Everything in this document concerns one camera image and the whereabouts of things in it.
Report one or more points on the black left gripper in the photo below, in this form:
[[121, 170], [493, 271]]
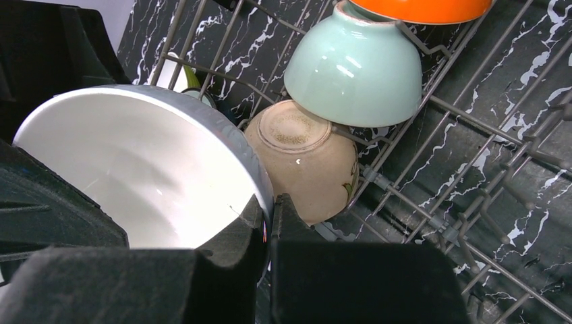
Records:
[[48, 49]]

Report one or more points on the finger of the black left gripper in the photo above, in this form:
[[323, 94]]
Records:
[[39, 209]]

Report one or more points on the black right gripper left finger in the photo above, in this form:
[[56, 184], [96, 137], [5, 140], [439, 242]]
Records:
[[215, 283]]

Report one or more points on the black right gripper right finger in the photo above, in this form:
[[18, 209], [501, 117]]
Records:
[[314, 280]]

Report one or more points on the beige floral bowl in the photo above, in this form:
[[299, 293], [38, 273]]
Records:
[[305, 159]]

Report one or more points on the white bowl blue band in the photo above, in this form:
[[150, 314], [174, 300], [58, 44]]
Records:
[[167, 168]]

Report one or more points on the celadon green bowl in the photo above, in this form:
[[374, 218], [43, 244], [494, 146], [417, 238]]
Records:
[[354, 71]]

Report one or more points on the orange rimmed white bowl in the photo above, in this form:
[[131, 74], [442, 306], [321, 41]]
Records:
[[428, 12]]

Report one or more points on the green bowl dark exterior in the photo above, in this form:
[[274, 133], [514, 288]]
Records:
[[206, 98]]

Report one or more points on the grey wire dish rack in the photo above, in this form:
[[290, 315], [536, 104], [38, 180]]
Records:
[[482, 170]]

